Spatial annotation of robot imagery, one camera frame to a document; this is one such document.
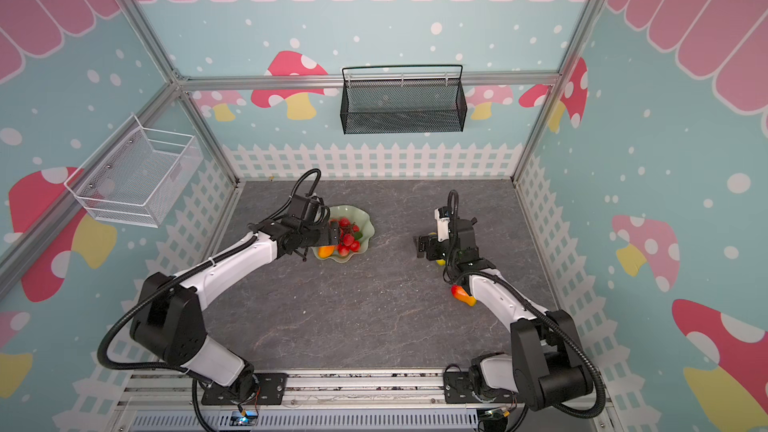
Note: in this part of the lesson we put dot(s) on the aluminium front rail frame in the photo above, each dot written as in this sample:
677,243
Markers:
309,400

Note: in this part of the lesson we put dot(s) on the red orange mango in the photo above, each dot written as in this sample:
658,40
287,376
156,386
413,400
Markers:
460,294
325,251

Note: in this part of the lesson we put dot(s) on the white wire wall basket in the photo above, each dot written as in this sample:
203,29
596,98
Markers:
137,177

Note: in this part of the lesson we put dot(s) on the red cherry tomato bunch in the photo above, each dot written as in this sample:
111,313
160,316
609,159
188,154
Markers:
350,238

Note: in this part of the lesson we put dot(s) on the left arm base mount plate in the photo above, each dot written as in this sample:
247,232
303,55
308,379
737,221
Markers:
251,389

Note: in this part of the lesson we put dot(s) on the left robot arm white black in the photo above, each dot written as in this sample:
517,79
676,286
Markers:
168,317

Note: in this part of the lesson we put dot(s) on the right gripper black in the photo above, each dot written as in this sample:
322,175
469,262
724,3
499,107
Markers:
429,246

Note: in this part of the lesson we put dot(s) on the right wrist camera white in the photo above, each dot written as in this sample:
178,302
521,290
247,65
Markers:
443,217

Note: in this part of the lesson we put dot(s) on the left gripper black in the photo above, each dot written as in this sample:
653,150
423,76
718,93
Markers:
334,234

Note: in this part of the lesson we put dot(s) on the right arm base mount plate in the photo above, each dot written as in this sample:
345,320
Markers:
461,387

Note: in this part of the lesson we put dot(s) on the green scalloped fruit bowl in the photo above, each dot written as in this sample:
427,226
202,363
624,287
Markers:
361,218

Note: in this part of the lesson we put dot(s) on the black mesh wall basket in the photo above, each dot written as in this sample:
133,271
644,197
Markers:
407,99

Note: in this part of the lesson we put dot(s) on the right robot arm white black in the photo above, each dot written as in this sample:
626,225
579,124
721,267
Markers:
546,367

